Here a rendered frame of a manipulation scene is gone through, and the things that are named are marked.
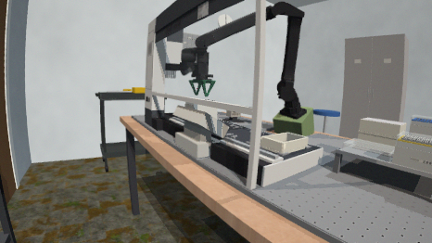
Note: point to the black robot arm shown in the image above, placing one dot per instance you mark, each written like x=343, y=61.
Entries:
x=285, y=87

